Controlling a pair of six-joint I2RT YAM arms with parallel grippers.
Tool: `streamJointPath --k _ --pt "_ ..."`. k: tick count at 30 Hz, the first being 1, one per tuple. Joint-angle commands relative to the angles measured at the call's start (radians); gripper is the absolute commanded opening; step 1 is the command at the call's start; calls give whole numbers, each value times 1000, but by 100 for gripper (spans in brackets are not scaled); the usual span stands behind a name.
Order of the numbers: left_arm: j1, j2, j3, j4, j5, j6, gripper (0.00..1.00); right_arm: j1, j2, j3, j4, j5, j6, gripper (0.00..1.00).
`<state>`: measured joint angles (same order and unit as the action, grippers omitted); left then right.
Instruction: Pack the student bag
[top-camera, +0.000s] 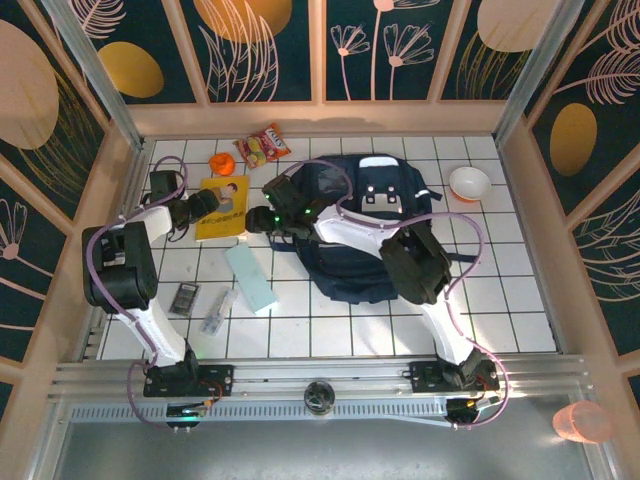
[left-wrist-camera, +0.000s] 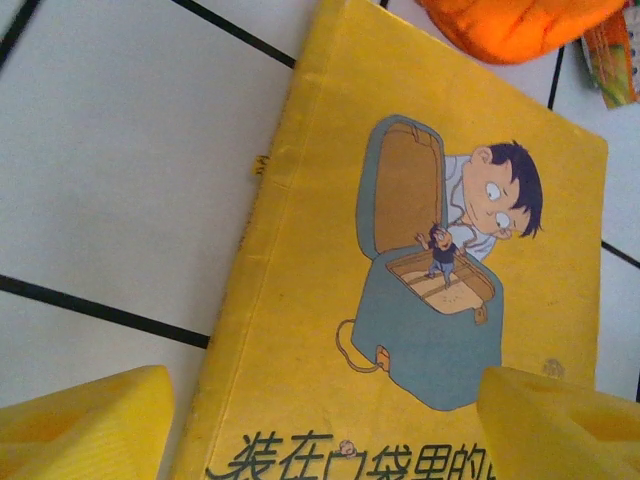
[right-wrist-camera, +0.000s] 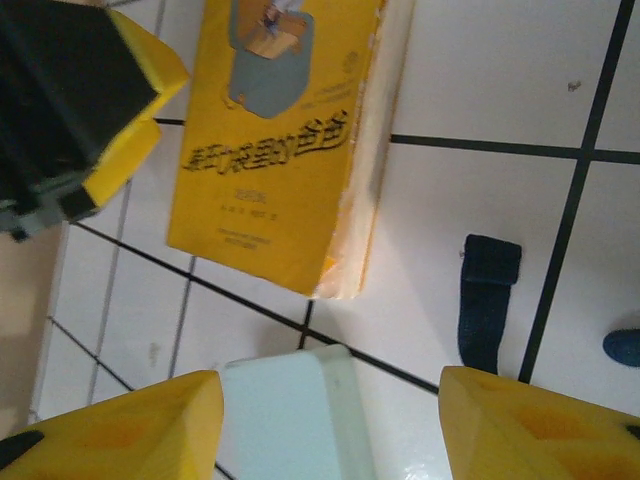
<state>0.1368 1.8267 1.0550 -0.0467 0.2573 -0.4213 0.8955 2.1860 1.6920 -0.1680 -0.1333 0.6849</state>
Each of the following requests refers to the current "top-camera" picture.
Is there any black round knob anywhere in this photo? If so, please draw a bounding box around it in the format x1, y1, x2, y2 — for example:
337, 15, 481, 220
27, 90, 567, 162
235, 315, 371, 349
303, 380, 336, 416

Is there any light blue pencil case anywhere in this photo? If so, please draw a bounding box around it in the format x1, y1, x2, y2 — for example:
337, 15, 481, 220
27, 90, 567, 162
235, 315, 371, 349
223, 243, 279, 315

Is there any white bowl orange outside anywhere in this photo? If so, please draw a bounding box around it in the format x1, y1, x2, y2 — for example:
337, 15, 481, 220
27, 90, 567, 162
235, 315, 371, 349
448, 166, 492, 203

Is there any translucent pink cup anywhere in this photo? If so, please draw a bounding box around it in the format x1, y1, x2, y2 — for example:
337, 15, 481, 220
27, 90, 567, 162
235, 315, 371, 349
552, 399, 614, 444

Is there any clear plastic pen packet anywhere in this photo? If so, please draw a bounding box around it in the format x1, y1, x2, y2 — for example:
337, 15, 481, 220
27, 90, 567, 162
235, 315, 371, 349
199, 288, 239, 336

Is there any slotted metal cable tray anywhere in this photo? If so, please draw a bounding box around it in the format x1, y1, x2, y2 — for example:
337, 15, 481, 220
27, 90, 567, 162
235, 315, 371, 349
67, 399, 451, 425

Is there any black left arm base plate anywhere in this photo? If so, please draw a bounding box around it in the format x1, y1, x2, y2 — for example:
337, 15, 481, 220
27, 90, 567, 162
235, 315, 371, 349
143, 363, 236, 399

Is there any navy blue backpack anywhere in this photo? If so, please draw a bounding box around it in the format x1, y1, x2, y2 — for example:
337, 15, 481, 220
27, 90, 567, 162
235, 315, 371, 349
267, 153, 476, 306

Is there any black controller box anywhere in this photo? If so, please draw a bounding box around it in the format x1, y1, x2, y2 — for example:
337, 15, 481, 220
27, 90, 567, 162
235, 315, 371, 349
446, 394, 504, 431
165, 402, 211, 431

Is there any left black controller box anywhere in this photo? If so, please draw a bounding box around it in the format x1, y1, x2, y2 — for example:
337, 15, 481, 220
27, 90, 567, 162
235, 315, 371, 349
165, 402, 211, 431

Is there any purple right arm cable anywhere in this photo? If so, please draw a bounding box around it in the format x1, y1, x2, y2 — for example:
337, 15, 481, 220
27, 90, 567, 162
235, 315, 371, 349
272, 158, 511, 431

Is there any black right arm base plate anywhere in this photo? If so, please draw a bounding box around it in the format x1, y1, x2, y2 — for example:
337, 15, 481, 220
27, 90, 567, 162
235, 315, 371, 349
409, 358, 501, 395

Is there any black calculator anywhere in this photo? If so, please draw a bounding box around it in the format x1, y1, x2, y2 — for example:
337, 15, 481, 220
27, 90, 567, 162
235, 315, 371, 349
169, 282, 201, 317

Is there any small orange cup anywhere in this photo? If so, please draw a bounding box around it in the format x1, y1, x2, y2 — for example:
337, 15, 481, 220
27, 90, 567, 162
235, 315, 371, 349
208, 151, 237, 176

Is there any aluminium frame post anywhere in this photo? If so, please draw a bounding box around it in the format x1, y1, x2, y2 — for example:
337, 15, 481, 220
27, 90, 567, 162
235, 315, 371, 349
39, 0, 147, 151
492, 0, 586, 146

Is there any aluminium mounting rail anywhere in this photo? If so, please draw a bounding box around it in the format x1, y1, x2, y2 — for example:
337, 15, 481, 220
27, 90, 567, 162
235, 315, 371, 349
47, 353, 596, 401

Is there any yellow book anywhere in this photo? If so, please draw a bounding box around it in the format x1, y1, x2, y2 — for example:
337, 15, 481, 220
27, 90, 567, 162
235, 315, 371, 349
193, 174, 251, 245

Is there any right black controller box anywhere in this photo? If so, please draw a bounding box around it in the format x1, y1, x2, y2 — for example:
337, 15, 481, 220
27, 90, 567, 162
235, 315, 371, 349
446, 394, 504, 431

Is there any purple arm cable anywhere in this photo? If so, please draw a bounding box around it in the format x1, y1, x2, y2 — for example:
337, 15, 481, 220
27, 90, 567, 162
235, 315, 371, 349
272, 158, 511, 431
87, 155, 201, 431

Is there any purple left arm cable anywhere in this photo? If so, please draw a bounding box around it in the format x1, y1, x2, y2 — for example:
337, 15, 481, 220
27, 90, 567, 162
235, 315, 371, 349
87, 155, 201, 431

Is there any red yellow snack bag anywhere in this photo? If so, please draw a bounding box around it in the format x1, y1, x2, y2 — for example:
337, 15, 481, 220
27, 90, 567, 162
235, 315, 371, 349
232, 122, 292, 171

